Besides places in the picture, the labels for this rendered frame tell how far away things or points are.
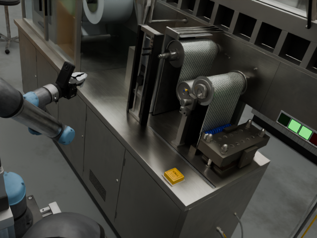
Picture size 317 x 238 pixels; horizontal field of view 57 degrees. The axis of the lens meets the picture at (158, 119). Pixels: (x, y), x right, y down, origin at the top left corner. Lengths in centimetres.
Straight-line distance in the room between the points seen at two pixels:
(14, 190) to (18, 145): 184
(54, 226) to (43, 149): 241
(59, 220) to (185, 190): 94
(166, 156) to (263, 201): 155
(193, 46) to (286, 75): 48
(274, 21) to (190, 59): 44
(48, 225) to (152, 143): 114
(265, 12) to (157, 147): 88
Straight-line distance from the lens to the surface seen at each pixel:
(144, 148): 157
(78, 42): 210
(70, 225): 53
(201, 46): 164
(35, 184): 261
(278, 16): 160
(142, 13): 193
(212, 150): 147
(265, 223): 275
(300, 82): 156
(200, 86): 145
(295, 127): 161
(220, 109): 156
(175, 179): 140
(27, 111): 103
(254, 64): 167
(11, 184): 118
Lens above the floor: 189
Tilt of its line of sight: 33 degrees down
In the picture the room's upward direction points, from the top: 12 degrees clockwise
